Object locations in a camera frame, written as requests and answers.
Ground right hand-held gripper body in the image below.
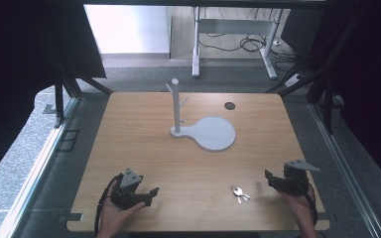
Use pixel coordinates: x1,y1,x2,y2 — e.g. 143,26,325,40
277,159,321,198

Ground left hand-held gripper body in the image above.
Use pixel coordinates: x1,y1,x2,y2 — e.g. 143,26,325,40
110,167,147,210

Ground person's right hand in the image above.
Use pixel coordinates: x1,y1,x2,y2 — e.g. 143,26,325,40
279,184,318,238

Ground person's left hand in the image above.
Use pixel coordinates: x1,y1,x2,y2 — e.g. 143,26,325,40
96,179,146,238

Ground silver key bunch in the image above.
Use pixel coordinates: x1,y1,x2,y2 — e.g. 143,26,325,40
230,184,251,205

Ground white key rack stand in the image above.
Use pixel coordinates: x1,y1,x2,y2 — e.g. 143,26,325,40
165,77,237,153

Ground black metal stand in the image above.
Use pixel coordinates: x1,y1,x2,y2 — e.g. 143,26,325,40
42,53,115,129
265,9,365,135

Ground white power strip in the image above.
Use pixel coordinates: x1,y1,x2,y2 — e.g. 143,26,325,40
284,73,304,88

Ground black curtain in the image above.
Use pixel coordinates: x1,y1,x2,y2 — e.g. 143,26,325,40
0,0,107,189
279,0,381,196

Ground white panel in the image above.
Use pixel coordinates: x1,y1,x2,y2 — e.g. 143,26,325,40
83,4,171,56

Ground black cable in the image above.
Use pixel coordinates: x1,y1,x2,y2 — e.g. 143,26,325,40
305,183,319,227
93,175,121,238

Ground aluminium frame rail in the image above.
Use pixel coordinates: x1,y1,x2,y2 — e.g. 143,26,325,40
0,96,82,238
309,101,381,238

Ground black floor cables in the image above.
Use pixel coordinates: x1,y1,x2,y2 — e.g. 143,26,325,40
197,7,301,73

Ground white desk frame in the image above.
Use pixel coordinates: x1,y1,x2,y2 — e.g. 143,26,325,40
191,5,285,80

